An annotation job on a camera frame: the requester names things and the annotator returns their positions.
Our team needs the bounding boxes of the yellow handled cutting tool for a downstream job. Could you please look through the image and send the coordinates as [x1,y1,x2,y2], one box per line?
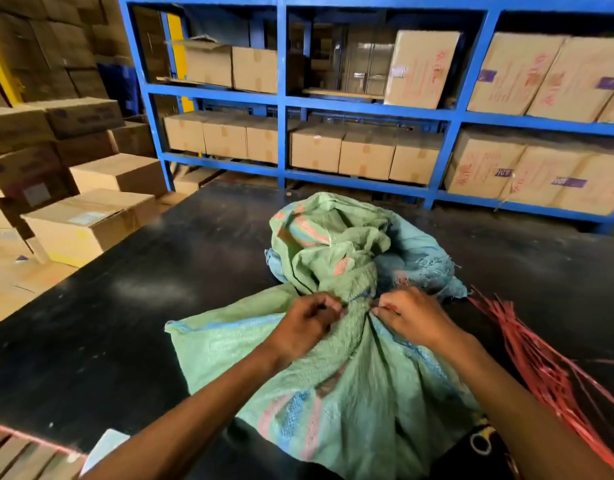
[469,424,496,457]

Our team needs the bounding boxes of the white paper label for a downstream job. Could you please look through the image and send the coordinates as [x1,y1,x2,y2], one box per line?
[80,428,130,475]

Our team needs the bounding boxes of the flat cardboard sheet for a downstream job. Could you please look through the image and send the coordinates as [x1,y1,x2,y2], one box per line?
[301,87,386,101]

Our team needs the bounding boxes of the yellow steel column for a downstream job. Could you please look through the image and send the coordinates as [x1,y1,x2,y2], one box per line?
[0,32,23,107]

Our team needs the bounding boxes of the pile of brown cardboard boxes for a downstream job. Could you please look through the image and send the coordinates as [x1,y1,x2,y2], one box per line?
[0,0,223,331]

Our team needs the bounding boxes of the yellow vertical post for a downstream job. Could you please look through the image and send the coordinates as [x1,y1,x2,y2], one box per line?
[165,12,195,113]

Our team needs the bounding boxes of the person's right forearm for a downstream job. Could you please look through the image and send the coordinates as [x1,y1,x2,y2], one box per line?
[432,329,614,480]

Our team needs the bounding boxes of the rows of red printed boxes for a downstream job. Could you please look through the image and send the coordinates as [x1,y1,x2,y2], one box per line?
[384,29,614,217]

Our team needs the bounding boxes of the green woven sack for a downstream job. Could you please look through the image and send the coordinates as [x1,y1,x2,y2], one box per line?
[165,192,483,480]

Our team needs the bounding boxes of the blue metal shelf rack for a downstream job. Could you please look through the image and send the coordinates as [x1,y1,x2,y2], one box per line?
[116,0,614,235]

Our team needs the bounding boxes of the bundle of red plastic strings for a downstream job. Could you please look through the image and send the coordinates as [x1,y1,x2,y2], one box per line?
[468,287,614,478]

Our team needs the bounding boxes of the blue woven sack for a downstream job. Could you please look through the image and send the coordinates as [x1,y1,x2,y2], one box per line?
[265,209,469,301]

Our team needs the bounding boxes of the person's left forearm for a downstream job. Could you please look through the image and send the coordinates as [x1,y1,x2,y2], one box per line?
[81,344,287,480]

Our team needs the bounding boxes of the person's left hand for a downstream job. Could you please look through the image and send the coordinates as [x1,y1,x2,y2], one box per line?
[265,292,345,365]

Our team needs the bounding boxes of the person's right hand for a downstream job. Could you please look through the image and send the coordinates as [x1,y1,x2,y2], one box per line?
[370,286,464,351]

